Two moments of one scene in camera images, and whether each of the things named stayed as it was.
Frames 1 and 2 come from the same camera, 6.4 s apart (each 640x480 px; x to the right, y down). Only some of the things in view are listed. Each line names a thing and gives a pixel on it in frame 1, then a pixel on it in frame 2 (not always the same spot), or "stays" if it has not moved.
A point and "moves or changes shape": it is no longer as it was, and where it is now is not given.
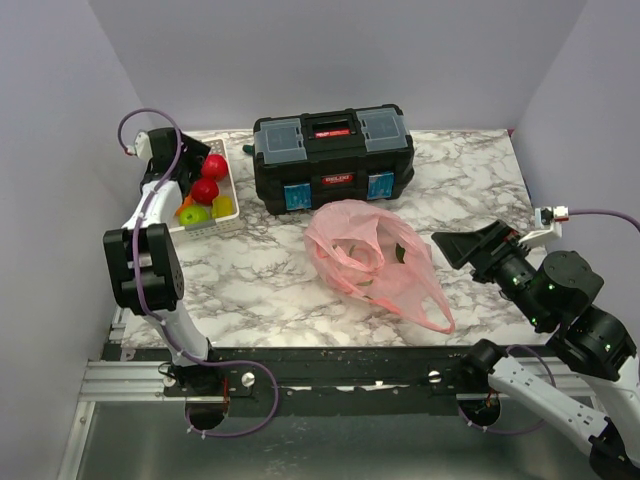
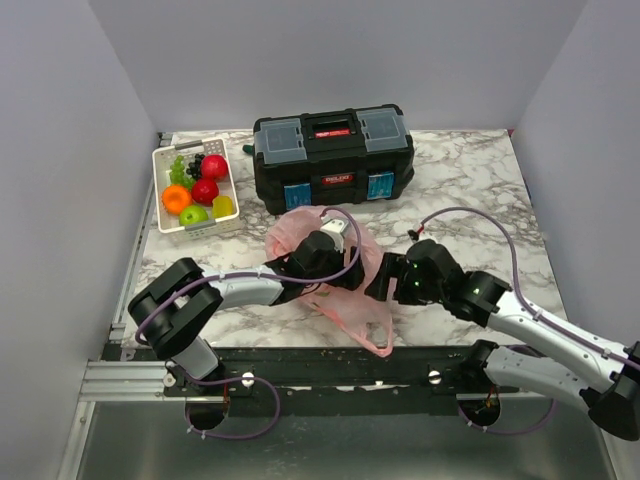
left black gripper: (194, 153) to (353, 278)
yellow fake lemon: (222, 206) stays
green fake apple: (193, 215) stays
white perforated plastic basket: (226, 187) stays
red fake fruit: (215, 166) stays
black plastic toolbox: (305, 160) stays
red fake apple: (204, 191) stays
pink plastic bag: (363, 252) moves or changes shape
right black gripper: (493, 240) to (397, 266)
